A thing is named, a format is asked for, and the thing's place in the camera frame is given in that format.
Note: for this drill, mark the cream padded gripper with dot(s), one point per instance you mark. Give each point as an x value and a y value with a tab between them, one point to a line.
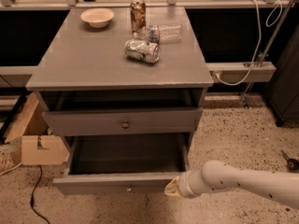
183	185

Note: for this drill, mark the grey drawer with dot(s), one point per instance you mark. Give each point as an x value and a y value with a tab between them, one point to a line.
124	163
125	121

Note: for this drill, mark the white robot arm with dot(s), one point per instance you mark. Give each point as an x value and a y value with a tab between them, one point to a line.
217	176

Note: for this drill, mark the grey wooden drawer cabinet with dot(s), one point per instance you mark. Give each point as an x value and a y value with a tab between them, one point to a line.
86	69

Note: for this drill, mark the black floor caster tool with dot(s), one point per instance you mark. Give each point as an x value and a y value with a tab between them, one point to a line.
292	164

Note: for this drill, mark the crushed silver green can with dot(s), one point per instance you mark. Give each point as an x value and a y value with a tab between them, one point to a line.
142	50

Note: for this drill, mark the cardboard box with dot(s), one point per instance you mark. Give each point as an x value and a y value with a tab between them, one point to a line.
38	146

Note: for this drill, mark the dark grey side cabinet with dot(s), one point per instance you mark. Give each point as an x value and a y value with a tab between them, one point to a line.
282	90

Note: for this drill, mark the metal diagonal pole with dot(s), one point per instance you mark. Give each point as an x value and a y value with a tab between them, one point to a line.
258	61

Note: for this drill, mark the clear plastic water bottle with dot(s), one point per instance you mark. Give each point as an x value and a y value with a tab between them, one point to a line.
160	33

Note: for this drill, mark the gold upright soda can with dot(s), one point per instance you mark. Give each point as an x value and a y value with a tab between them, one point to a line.
138	15

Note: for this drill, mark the cream ceramic bowl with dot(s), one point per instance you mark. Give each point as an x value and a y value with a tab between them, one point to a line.
97	17

